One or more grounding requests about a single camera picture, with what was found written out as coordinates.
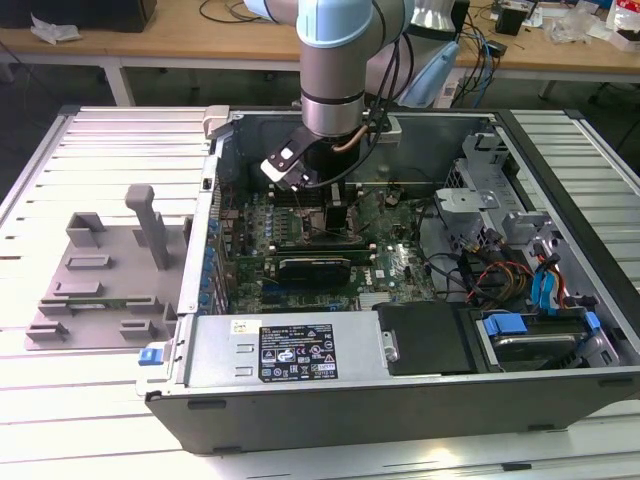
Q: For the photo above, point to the grey metal drive cage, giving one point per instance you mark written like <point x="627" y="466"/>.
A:
<point x="465" y="200"/>

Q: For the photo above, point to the silver power supply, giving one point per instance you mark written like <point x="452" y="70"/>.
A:
<point x="215" y="350"/>

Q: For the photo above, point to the round coin battery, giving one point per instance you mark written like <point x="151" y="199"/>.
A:
<point x="393" y="197"/>

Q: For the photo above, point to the blue expansion slot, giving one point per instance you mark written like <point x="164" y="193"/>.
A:
<point x="270" y="290"/>

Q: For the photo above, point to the clear plastic bags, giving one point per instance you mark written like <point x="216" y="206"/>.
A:
<point x="575" y="25"/>

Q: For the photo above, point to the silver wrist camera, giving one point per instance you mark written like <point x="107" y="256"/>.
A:
<point x="392" y="131"/>

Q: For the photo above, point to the blue case latch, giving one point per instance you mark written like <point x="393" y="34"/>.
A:
<point x="150" y="356"/>

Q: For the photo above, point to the hard disk in blue carrier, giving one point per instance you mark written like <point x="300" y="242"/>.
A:
<point x="505" y="326"/>

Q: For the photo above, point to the grey parts rack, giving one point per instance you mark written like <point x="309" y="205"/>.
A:
<point x="120" y="280"/>

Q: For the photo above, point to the black plastic shroud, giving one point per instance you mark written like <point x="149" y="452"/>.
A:
<point x="425" y="340"/>

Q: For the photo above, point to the silver chipset heatsink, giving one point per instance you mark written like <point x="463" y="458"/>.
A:
<point x="376" y="301"/>

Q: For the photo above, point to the CPU socket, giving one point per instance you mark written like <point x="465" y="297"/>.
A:
<point x="312" y="220"/>

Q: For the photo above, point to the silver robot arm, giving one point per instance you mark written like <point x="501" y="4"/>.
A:
<point x="332" y="90"/>

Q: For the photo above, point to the silver CPU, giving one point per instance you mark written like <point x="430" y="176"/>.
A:
<point x="335" y="218"/>

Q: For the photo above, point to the small blue clip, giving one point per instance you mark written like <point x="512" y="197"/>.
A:
<point x="591" y="321"/>

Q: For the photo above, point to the red white package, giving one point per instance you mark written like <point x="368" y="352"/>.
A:
<point x="625" y="25"/>

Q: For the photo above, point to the small black box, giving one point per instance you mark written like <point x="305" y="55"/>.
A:
<point x="510" y="20"/>

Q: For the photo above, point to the small black adapter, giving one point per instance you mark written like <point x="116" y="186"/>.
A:
<point x="497" y="48"/>

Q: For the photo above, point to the large black box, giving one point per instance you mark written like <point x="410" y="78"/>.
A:
<point x="75" y="12"/>

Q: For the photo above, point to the wooden desk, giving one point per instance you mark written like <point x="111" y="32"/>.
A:
<point x="175" y="35"/>

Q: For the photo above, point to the green motherboard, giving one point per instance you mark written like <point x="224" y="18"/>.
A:
<point x="400" y="240"/>

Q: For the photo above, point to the grey case latch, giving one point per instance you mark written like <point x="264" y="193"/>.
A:
<point x="217" y="120"/>

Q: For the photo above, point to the dark grey PC case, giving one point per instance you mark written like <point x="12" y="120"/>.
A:
<point x="350" y="420"/>

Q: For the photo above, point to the black graphics card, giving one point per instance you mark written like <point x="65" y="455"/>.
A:
<point x="312" y="277"/>

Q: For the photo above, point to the white crumpled plastic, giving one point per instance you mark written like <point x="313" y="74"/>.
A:
<point x="52" y="30"/>

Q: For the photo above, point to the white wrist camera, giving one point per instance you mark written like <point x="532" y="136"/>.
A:
<point x="274" y="171"/>

